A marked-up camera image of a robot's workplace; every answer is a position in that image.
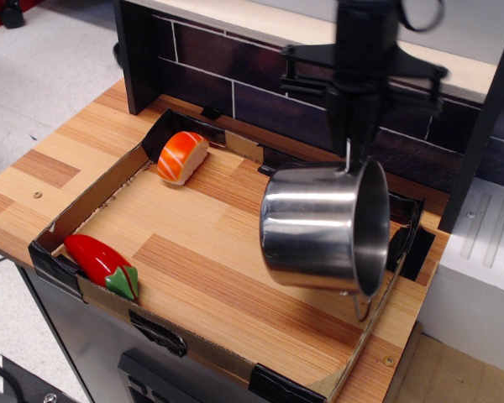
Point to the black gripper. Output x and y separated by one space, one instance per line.
365 60

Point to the stainless steel pot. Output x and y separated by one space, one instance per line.
326 226

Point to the cardboard fence with black tape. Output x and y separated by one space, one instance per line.
205 295

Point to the brick pattern backsplash shelf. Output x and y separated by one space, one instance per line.
225 58

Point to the salmon nigiri sushi toy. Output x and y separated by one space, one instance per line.
181 156

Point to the white plastic sink drainer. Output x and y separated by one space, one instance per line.
464 306

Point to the red chili pepper toy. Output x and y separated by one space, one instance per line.
103 265

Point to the black panel under table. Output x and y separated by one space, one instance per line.
171 382

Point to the black chair wheel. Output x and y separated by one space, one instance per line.
11 14

